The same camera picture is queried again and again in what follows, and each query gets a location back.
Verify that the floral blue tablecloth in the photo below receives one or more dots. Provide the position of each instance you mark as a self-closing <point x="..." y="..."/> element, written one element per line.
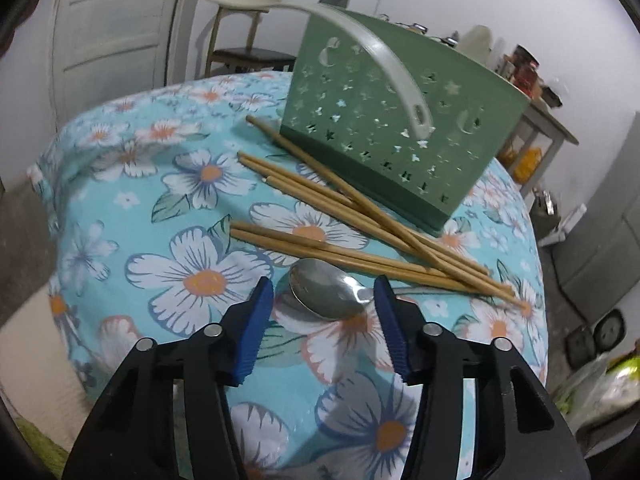
<point x="150" y="200"/>

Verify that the green perforated utensil holder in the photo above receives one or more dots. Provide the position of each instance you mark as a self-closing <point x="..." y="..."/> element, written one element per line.
<point x="360" y="125"/>

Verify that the green bag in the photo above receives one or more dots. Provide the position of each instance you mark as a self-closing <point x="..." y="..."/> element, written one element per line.
<point x="542" y="210"/>

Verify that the metal spoon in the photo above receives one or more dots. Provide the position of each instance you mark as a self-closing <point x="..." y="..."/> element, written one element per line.
<point x="320" y="287"/>

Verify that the white stand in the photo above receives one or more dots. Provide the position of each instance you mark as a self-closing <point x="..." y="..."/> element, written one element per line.
<point x="565" y="227"/>

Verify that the bundle of wooden chopsticks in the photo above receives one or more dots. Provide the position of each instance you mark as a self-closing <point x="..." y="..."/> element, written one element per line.
<point x="320" y="200"/>

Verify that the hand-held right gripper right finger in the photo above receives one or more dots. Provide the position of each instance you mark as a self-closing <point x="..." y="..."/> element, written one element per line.
<point x="392" y="332"/>

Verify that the wooden table with white legs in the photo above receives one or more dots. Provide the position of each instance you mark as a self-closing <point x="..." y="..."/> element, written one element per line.
<point x="547" y="120"/>

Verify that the dark round object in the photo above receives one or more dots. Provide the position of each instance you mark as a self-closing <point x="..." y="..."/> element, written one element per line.
<point x="610" y="332"/>

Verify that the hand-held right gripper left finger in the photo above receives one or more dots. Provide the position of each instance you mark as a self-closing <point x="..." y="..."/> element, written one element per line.
<point x="255" y="332"/>

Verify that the wooden chair with dark seat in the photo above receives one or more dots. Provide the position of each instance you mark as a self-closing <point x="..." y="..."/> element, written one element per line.
<point x="250" y="55"/>

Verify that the white panel door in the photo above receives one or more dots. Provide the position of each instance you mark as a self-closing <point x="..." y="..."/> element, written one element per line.
<point x="115" y="35"/>

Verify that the yellow bag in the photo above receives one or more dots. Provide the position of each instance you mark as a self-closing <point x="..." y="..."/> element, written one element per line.
<point x="525" y="165"/>

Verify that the grey refrigerator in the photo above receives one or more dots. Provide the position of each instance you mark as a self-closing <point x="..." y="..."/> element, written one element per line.
<point x="600" y="240"/>

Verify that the clear plastic bag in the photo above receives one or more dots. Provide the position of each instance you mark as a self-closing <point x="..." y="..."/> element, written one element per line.
<point x="600" y="390"/>

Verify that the red drink bottle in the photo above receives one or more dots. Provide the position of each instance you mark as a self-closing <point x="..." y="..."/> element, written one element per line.
<point x="525" y="72"/>

